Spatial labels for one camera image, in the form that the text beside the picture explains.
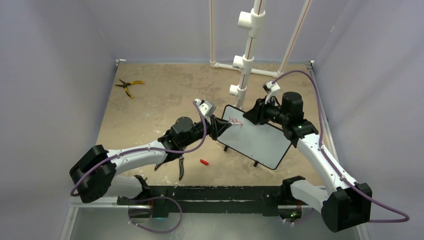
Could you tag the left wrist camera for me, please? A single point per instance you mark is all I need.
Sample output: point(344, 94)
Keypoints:
point(206, 108)

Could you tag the small black-framed whiteboard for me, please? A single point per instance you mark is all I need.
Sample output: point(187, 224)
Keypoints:
point(264, 144)

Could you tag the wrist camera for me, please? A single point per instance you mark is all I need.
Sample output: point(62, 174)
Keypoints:
point(206, 108)
point(272, 89)

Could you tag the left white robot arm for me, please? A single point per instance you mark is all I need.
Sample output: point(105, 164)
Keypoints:
point(94, 173)

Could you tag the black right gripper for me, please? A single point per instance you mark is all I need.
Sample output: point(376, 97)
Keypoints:
point(257, 115)

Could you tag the white PVC pipe frame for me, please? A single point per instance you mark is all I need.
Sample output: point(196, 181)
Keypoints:
point(252, 22)

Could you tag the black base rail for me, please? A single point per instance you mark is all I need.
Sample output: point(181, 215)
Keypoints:
point(265, 200)

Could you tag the red marker cap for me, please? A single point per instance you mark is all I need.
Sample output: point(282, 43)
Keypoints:
point(204, 162)

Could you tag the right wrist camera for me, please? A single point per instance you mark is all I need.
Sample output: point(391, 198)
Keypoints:
point(272, 89)

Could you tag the yellow handled needle-nose pliers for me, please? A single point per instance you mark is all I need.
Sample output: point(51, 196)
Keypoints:
point(126, 85)

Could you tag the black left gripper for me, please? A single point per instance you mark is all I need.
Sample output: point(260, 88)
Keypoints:
point(217, 127)

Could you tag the black handled pliers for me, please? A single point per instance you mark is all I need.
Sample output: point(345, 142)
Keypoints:
point(180, 165)

